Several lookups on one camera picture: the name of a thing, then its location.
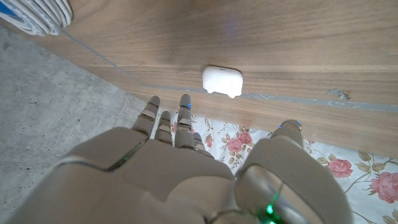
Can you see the floral rose backdrop cloth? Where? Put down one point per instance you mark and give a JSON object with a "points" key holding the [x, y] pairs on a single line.
{"points": [[357, 183]]}

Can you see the white AirPods case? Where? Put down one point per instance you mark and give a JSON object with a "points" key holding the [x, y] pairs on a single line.
{"points": [[222, 81]]}

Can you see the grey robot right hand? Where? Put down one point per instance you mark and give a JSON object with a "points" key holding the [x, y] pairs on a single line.
{"points": [[155, 180]]}

